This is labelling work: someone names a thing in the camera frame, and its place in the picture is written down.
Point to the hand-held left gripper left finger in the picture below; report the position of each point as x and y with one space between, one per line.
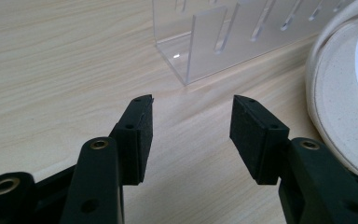
130 146

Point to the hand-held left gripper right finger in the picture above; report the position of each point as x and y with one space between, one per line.
261 140

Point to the cream speckled ceramic plate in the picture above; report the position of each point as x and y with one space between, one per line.
332 102

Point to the clear acrylic slotted rack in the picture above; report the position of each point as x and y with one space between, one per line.
230 34

